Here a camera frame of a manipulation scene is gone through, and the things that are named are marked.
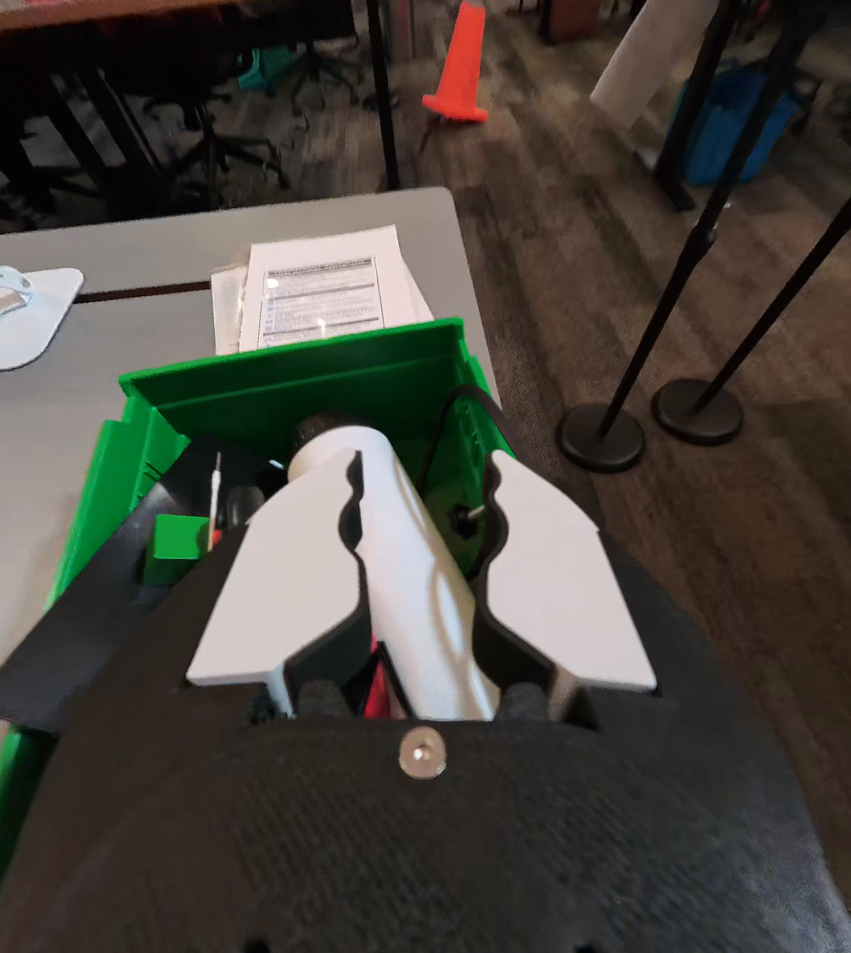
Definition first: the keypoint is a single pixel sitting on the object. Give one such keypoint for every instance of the white metal tablet stand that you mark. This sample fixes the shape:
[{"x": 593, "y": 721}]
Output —
[{"x": 16, "y": 327}]

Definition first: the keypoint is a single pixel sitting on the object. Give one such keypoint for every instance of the orange traffic cone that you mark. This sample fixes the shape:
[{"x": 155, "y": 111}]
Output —
[{"x": 462, "y": 67}]

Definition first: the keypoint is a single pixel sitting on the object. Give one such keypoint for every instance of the small green block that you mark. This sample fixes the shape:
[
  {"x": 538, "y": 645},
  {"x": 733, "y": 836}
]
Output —
[{"x": 172, "y": 542}]

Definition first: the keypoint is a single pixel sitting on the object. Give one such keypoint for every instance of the blue bin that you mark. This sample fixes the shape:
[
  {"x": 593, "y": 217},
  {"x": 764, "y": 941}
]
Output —
[{"x": 723, "y": 138}]

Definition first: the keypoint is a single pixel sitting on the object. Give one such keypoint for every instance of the green plastic bin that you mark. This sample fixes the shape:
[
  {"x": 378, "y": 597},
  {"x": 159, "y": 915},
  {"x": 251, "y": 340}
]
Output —
[{"x": 284, "y": 402}]

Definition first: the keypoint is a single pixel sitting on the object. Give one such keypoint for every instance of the black office chair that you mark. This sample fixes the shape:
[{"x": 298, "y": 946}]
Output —
[{"x": 235, "y": 153}]

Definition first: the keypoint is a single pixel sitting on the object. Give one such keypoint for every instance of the printed paper sheet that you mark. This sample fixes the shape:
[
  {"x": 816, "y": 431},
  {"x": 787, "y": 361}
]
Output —
[{"x": 321, "y": 287}]

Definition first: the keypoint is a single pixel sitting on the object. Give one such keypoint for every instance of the teal basket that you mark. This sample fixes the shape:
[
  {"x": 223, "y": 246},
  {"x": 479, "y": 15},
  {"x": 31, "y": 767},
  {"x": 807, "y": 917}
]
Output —
[{"x": 260, "y": 71}]

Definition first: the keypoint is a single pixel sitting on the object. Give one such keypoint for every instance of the white plastic tube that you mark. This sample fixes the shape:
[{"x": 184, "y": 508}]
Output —
[{"x": 403, "y": 521}]

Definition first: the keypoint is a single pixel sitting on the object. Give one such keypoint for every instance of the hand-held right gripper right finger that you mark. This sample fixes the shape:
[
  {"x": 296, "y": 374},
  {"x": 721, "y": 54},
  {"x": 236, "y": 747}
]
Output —
[{"x": 563, "y": 588}]

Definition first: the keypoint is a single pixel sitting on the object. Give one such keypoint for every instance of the thin white red tool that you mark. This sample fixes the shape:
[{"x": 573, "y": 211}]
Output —
[{"x": 215, "y": 491}]

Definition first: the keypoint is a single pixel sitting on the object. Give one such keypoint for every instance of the black tripod stand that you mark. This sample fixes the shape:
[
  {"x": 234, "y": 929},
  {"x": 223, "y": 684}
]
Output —
[{"x": 682, "y": 134}]

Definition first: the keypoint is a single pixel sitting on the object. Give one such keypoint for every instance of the black flat sheet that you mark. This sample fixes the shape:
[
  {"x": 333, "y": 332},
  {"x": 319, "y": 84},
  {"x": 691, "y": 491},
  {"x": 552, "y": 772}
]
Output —
[{"x": 75, "y": 640}]

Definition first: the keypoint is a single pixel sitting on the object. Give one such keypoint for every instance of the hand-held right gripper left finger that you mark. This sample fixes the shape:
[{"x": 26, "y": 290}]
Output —
[{"x": 276, "y": 588}]

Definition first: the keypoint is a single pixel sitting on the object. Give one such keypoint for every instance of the black round-base pole stand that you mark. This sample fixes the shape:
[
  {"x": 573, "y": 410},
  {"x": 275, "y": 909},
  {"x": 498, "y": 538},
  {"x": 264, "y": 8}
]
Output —
[
  {"x": 697, "y": 413},
  {"x": 600, "y": 439}
]

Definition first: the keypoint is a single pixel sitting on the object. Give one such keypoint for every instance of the clear plastic sleeve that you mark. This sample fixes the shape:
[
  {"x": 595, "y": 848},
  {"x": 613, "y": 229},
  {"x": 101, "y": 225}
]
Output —
[{"x": 226, "y": 313}]

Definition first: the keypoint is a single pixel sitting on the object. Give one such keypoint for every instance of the white paper roll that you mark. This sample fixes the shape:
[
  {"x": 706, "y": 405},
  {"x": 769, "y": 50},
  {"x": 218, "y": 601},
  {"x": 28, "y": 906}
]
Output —
[{"x": 634, "y": 67}]

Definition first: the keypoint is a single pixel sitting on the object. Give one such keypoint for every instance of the wooden desk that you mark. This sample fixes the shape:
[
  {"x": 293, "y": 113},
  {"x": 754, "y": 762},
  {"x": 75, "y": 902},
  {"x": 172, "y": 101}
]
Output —
[{"x": 60, "y": 30}]

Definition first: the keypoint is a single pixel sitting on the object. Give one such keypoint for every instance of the thin black pole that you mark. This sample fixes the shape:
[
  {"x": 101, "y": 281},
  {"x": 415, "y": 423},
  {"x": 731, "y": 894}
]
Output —
[{"x": 384, "y": 97}]

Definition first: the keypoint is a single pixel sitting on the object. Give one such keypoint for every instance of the red plastic part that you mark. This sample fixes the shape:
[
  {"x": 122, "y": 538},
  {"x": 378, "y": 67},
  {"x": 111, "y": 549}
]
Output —
[{"x": 379, "y": 689}]

